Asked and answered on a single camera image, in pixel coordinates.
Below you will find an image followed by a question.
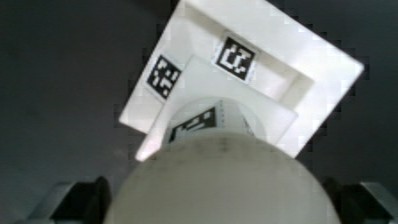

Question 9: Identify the white lamp bulb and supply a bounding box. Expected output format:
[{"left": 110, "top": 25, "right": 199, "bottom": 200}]
[{"left": 104, "top": 99, "right": 341, "bottom": 224}]

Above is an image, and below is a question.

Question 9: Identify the white lamp base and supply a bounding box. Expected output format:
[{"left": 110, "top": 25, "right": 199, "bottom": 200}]
[{"left": 119, "top": 0, "right": 364, "bottom": 160}]

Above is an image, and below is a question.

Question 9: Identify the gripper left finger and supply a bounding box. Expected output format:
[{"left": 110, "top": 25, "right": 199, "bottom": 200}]
[{"left": 16, "top": 176, "right": 112, "bottom": 224}]

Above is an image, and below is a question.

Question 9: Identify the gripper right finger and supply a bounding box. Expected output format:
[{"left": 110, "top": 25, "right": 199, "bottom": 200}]
[{"left": 323, "top": 178, "right": 398, "bottom": 224}]

